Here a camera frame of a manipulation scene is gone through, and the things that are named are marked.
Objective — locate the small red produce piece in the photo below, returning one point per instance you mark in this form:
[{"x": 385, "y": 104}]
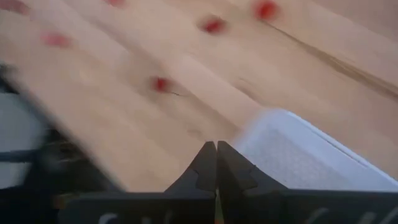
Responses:
[
  {"x": 14, "y": 6},
  {"x": 213, "y": 25},
  {"x": 56, "y": 40},
  {"x": 160, "y": 84},
  {"x": 115, "y": 2},
  {"x": 265, "y": 9}
]

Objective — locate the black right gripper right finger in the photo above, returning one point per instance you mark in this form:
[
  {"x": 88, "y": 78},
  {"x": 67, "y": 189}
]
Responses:
[{"x": 236, "y": 174}]

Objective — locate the white perforated plastic container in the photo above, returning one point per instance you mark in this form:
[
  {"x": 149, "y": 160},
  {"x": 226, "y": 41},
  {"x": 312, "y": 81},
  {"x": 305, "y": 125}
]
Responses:
[{"x": 298, "y": 155}]

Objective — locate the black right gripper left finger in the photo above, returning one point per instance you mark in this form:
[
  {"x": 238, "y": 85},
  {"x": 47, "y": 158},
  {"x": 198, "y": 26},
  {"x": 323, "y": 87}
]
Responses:
[{"x": 202, "y": 174}]

